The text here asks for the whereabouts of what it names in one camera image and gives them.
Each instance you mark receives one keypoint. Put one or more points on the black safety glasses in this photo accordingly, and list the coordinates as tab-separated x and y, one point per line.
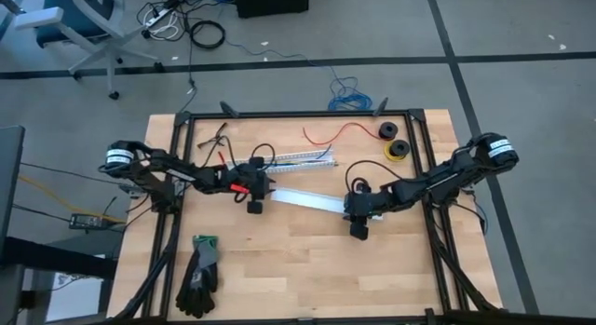
214	139

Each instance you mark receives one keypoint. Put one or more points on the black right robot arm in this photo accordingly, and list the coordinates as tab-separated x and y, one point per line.
447	173

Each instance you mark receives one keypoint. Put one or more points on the white power strip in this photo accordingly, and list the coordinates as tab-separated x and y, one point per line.
158	17

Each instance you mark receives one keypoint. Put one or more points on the grey mesh office chair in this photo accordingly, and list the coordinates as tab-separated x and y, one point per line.
74	17

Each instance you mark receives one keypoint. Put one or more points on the black glove green cuff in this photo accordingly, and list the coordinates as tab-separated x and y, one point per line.
198	278

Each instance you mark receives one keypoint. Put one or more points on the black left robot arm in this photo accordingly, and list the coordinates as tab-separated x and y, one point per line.
153	169

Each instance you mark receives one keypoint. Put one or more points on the black side desk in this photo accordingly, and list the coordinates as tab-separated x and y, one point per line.
11	190

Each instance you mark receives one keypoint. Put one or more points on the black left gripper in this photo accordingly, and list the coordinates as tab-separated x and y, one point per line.
249	183

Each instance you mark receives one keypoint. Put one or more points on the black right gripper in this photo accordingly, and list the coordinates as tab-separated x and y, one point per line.
368	201

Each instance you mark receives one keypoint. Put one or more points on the black power adapter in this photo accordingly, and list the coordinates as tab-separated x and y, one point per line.
86	221

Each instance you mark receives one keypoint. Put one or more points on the black box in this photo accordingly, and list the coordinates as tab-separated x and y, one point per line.
270	1

